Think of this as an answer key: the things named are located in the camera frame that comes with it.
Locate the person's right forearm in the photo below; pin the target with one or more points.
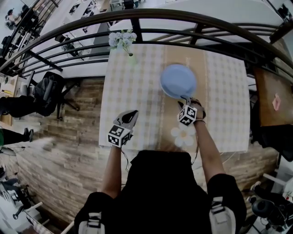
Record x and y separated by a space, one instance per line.
209 153

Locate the black backpack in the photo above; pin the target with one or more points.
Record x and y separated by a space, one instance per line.
44 89

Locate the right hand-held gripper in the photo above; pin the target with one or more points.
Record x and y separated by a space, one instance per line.
187 115

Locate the person's black shirt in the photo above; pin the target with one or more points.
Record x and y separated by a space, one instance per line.
160 194

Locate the light wooden desk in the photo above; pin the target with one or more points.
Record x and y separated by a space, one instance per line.
9 86

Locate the person's left forearm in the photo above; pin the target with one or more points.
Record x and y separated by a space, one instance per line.
112 171

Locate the person's right hand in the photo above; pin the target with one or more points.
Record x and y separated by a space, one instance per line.
199 110

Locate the green glass vase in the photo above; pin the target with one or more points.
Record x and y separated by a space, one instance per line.
133 60

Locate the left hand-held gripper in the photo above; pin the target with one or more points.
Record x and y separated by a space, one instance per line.
119 136

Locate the black office chair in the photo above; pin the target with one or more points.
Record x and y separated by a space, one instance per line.
67 89

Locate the beige table runner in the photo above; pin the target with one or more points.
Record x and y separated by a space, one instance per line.
169 118

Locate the small pink cloth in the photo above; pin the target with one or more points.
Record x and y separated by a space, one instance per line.
276 102

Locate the white flower bouquet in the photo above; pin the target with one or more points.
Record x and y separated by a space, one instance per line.
121 40

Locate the checkered tablecloth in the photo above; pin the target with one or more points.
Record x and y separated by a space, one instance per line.
128 102

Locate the wooden side table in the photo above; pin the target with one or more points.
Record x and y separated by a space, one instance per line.
272 91

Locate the black metal railing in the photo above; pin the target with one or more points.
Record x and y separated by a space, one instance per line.
68 25

